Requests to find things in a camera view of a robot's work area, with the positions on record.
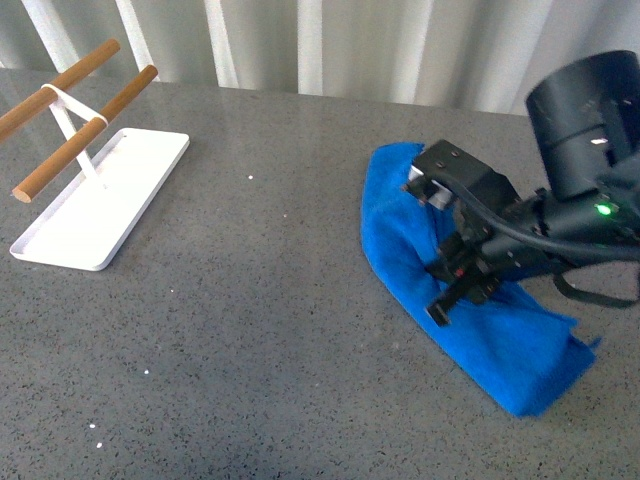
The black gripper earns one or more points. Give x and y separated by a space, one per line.
478 257

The blue microfiber cloth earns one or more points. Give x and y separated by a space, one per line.
523 355

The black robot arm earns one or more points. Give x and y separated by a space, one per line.
585 118

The white pleated curtain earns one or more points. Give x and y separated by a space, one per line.
475 55

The white towel rack base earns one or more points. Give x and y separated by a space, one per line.
85 225

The lower wooden rack rod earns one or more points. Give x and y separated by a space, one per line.
34 183

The wooden rack rod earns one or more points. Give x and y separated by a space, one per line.
34 183
21 114

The upper wooden rack rod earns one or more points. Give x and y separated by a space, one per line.
21 114

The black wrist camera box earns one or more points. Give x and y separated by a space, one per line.
444 173

